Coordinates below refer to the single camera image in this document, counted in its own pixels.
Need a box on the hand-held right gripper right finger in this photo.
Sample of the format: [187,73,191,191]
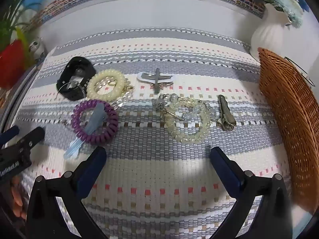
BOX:
[209,147,293,239]

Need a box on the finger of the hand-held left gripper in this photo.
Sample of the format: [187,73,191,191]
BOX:
[6,126,46,156]
[0,126,20,146]

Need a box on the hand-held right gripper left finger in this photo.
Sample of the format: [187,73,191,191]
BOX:
[25,146,110,239]

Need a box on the light blue hair clip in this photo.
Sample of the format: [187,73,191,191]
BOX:
[63,104,106,160]

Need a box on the purple spiral hair tie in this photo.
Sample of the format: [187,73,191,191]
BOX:
[70,100,119,144]

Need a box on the translucent yellow spiral hair tie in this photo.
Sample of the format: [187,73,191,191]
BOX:
[166,99,212,143]

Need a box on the black hair claw clip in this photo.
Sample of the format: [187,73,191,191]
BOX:
[56,57,96,102]

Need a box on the clear bead bracelet with charm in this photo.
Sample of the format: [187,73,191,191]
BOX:
[152,93,220,128]

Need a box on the brown wicker basket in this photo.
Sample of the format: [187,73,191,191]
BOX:
[257,47,319,216]

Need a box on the cream spiral hair tie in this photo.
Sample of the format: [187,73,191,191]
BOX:
[86,69,125,101]

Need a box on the white hair clip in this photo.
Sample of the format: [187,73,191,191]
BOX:
[137,72,174,84]

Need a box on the silver hair clip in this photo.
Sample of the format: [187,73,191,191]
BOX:
[150,68,173,94]

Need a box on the person's left hand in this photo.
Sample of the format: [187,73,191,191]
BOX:
[11,177,27,219]

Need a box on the striped woven mat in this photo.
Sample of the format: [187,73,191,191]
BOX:
[14,26,299,239]

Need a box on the red flower pot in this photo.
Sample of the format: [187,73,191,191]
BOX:
[0,39,27,89]

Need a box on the small white figurine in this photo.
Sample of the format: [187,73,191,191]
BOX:
[28,37,46,61]

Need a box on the green potted plant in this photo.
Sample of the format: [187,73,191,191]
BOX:
[0,0,43,53]

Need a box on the white ribbed vase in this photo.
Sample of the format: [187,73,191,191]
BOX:
[250,3,293,61]

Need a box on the artificial flower bouquet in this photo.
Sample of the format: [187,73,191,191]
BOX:
[249,0,304,28]

